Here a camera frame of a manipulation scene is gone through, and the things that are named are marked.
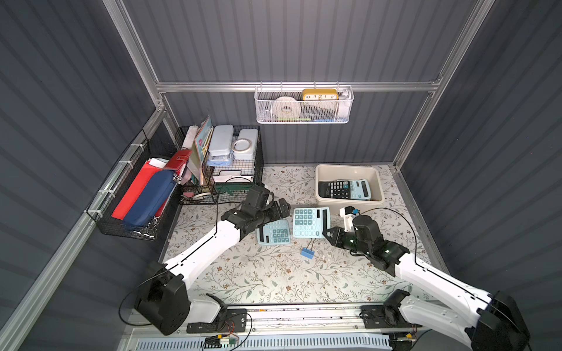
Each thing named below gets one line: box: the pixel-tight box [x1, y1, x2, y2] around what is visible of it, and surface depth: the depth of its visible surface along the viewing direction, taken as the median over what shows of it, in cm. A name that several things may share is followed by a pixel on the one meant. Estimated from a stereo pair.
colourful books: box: [181, 115, 214, 186], surface depth 95 cm
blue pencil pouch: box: [122, 169, 178, 229], surface depth 70 cm
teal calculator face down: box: [349, 178, 372, 201], surface depth 101 cm
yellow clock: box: [302, 88, 339, 101], surface depth 90 cm
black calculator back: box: [318, 179, 351, 199], surface depth 101 cm
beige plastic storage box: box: [315, 163, 385, 205], surface depth 101 cm
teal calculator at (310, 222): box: [292, 206, 331, 239], surface depth 84 cm
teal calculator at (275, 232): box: [256, 219, 292, 245], surface depth 93 cm
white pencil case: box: [207, 124, 235, 166], surface depth 96 cm
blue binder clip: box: [300, 238, 317, 260], surface depth 90 cm
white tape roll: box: [272, 95, 302, 119], surface depth 86 cm
